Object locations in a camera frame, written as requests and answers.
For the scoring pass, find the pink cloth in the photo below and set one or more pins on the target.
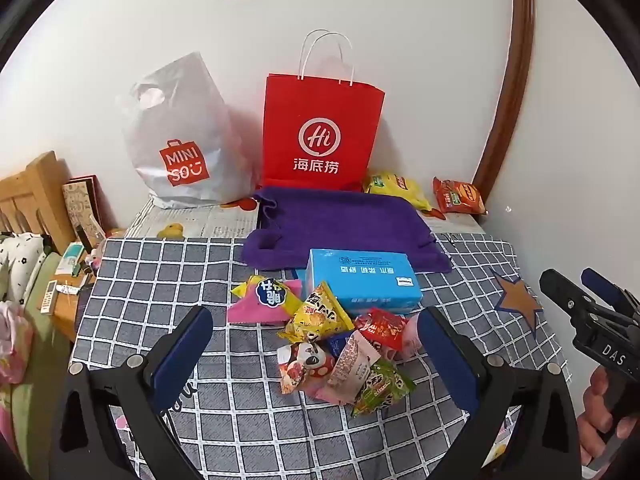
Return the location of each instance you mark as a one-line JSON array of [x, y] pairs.
[[12, 345]]

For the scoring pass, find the wooden headboard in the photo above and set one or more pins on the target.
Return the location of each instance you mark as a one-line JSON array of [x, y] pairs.
[[40, 185]]

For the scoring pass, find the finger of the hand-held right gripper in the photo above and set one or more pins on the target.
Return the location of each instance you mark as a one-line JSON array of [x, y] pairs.
[[560, 290], [600, 282]]

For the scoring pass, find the yellow chips bag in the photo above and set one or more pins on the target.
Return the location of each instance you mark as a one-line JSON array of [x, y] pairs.
[[395, 185]]

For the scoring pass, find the pale pink snack packet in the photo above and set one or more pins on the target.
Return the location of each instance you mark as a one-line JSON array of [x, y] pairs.
[[414, 337]]

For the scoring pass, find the wooden bedside table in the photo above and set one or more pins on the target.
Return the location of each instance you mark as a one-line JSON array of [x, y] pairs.
[[65, 312]]

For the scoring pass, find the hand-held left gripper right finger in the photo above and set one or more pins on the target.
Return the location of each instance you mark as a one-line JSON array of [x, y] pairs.
[[450, 360]]

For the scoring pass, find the person's right hand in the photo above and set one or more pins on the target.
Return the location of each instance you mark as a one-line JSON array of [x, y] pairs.
[[595, 400]]

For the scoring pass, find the dark blue snack packet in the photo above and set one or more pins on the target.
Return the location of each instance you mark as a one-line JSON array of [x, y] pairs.
[[337, 344]]

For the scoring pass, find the white plastic shopping bag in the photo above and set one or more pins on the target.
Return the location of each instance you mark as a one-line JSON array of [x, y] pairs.
[[200, 110]]

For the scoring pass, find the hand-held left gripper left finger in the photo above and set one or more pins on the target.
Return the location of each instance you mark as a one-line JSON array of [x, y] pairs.
[[182, 355]]

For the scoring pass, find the purple towel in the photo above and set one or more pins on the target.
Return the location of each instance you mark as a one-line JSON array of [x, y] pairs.
[[350, 220]]

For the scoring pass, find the red paper bag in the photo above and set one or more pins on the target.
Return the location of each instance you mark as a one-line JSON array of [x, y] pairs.
[[325, 110]]

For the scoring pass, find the blue tissue box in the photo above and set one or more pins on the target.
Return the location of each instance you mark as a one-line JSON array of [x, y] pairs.
[[360, 275]]

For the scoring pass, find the teal small box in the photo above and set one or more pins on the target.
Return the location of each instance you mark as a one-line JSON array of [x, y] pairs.
[[70, 257]]

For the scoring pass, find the orange chips bag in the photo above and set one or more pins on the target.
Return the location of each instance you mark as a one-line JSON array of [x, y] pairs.
[[457, 195]]

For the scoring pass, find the white dotted pillow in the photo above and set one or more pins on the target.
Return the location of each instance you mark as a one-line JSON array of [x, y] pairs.
[[22, 265]]

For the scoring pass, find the red snack packet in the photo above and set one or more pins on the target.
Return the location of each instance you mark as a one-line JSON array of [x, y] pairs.
[[382, 327]]

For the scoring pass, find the printed newspaper sheet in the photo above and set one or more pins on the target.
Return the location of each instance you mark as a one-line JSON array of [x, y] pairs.
[[210, 220]]

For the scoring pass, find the green snack packet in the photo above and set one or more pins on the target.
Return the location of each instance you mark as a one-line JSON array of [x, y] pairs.
[[382, 387]]

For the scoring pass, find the grey checked tablecloth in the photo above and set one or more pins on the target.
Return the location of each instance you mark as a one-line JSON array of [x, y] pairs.
[[150, 280]]

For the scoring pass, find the white remote control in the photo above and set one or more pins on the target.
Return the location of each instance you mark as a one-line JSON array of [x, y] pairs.
[[49, 297]]

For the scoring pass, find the patterned book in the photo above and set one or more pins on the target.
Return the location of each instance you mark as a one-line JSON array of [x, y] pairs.
[[80, 205]]

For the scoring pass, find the brown wooden door frame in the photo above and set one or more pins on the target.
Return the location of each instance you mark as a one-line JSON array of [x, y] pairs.
[[515, 60]]

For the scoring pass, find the pink yellow snack packet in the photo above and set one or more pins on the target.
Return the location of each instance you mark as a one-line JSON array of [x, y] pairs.
[[270, 292]]

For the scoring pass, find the mushroom print snack packet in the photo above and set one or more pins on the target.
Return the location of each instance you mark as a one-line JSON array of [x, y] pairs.
[[305, 365]]

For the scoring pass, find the strawberry print snack packet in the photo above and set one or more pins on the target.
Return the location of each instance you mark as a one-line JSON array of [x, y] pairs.
[[350, 365]]

